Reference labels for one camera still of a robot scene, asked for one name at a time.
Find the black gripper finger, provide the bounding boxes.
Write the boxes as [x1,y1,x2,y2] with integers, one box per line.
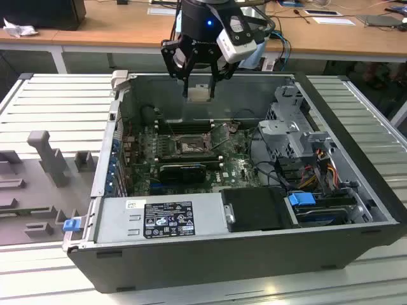
[160,39,194,98]
[209,59,238,100]

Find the silver square CPU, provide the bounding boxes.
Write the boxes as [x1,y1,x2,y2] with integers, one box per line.
[186,87,212,103]

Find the metal socket cover frame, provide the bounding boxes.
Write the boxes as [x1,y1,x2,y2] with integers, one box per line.
[206,123,230,151]

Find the thin wire locking lever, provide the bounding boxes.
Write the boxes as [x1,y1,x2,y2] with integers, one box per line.
[167,121,179,142]
[210,137,231,151]

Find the black RAM slot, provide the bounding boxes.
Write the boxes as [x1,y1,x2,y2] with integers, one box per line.
[156,124,214,135]
[155,151,219,162]
[156,118,214,128]
[156,158,223,170]

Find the CPU socket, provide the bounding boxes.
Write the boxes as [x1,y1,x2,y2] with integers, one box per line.
[171,133,214,156]

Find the grey plastic case latch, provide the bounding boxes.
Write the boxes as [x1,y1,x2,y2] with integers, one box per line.
[111,69,130,93]

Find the wooden desk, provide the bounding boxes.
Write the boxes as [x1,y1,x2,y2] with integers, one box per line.
[0,0,407,74]

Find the white labelled box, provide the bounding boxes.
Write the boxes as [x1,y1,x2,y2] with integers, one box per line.
[260,56,277,72]

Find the grey metal drive cage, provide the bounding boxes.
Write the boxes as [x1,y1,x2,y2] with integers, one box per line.
[257,85,335,159]

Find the green motherboard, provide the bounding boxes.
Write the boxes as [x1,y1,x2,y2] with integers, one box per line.
[122,122,265,196]

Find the black graphics card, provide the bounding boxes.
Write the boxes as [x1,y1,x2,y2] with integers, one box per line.
[158,163,207,184]

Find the black plastic disk bay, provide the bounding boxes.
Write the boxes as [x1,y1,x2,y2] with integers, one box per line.
[221,186,296,233]

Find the white paper sheet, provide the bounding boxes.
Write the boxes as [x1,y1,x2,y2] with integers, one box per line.
[312,15,357,27]

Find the black box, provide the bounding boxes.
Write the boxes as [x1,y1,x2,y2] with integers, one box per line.
[0,0,87,32]

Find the blue disk carrier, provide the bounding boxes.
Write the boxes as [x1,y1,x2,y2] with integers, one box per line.
[287,192,350,228]

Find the crumpled white paper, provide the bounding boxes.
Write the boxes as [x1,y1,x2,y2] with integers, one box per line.
[2,17,39,38]

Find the silver labelled power supply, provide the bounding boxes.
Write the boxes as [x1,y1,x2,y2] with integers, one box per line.
[95,192,229,244]

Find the grey parts rack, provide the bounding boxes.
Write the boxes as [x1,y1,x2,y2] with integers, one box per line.
[0,130,98,247]

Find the dark grey laptop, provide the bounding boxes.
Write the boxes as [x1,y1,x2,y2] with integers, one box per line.
[356,12,405,32]

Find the black open PC case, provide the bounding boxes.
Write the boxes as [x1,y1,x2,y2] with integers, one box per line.
[62,69,407,295]

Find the green RAM stick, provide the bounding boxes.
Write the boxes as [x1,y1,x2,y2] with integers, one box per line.
[0,208,52,219]

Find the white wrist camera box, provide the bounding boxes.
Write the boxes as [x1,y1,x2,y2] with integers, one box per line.
[211,4,266,64]

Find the blue cable bundle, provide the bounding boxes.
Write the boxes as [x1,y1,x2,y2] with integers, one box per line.
[272,29,293,66]

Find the orange yellow power wires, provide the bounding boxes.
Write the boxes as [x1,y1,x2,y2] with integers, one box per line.
[297,152,340,191]

